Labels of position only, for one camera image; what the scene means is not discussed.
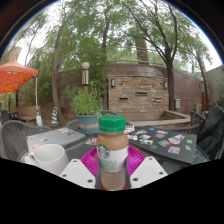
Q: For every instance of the colourful sticker card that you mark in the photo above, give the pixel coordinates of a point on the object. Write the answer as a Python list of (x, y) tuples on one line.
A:
[(91, 141)]

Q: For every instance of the green plant in blue pot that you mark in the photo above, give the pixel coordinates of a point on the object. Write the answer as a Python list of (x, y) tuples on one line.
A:
[(87, 106)]

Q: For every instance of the leaning leafy tree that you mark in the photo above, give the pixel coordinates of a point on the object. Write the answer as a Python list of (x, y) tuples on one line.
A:
[(55, 90)]

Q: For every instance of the green-capped coffee drink bottle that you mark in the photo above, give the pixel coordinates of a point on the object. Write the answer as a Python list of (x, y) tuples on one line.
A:
[(112, 150)]

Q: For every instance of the grey laptop with stickers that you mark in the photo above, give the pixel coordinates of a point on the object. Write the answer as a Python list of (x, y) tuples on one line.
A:
[(56, 137)]

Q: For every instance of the stone brick fountain wall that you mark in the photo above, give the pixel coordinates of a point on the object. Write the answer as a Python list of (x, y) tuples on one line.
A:
[(140, 96)]

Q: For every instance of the orange patio umbrella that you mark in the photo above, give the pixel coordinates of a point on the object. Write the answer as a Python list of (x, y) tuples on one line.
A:
[(15, 76)]

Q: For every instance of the blue yellow striped cone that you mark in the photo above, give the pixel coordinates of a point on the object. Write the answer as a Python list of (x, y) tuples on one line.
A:
[(55, 116)]

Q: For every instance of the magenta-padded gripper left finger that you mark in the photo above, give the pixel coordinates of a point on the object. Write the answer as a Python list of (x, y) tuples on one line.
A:
[(76, 173)]

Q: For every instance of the grey wall utility box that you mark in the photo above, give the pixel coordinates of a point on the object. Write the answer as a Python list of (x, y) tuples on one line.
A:
[(177, 103)]

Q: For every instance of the dark-trunk leafy tree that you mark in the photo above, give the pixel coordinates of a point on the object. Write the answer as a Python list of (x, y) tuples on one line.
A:
[(170, 86)]

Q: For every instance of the globe-topped wooden lamp post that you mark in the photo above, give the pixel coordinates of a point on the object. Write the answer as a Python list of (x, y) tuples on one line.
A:
[(85, 76)]

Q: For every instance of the black jacket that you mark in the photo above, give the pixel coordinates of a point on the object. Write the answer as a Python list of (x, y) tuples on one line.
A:
[(211, 131)]

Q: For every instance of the white ceramic mug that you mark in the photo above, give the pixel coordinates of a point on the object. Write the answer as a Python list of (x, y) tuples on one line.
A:
[(50, 158)]

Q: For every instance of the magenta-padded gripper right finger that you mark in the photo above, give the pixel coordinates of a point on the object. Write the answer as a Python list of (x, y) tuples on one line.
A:
[(148, 171)]

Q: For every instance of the black wall lantern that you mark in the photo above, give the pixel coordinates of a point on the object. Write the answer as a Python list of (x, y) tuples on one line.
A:
[(165, 85), (113, 83)]

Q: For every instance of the black laptop with stickers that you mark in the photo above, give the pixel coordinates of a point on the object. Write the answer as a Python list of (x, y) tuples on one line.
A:
[(166, 143)]

